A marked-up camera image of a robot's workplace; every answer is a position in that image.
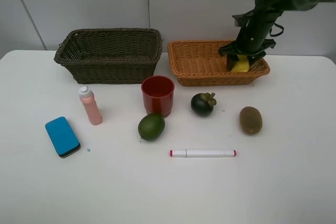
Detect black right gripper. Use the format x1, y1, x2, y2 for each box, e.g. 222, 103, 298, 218
219, 11, 277, 72

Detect yellow lemon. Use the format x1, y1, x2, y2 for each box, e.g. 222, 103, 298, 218
231, 55, 250, 72

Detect dark mangosteen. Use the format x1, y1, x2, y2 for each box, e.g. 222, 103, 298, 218
191, 92, 217, 117

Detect brown kiwi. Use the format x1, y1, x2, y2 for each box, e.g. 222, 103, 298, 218
239, 106, 263, 135

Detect white marker pink caps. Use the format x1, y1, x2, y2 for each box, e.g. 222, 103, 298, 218
170, 149, 237, 158

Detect green lime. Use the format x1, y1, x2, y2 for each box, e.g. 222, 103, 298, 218
138, 113, 165, 141

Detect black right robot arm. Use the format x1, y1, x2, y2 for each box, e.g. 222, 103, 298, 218
218, 0, 335, 71

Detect orange wicker basket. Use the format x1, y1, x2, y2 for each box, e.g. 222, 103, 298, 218
167, 40, 270, 87

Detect red plastic cup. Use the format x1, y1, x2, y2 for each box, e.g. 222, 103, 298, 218
141, 76, 175, 118

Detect dark brown wicker basket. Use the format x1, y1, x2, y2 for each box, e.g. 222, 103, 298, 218
54, 28, 162, 84

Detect pink bottle white cap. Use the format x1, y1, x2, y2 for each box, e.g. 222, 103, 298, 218
78, 86, 102, 125

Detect blue whiteboard eraser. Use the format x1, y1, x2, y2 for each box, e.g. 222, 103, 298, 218
45, 116, 81, 158

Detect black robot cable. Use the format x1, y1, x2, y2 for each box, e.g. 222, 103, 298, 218
269, 22, 286, 37

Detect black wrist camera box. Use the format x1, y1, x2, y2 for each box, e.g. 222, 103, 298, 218
232, 14, 250, 28

